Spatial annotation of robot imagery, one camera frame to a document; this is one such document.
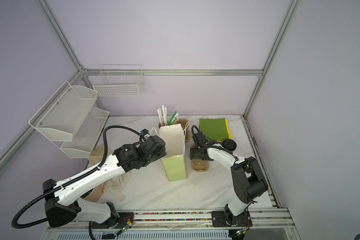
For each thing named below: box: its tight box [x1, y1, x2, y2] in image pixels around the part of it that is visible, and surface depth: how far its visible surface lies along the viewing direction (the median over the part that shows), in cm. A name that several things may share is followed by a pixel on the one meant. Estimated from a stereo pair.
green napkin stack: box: [199, 118, 229, 141], surface depth 111 cm
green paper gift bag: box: [159, 123, 188, 182], surface depth 80 cm
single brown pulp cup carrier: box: [191, 159, 209, 172], surface depth 92 cm
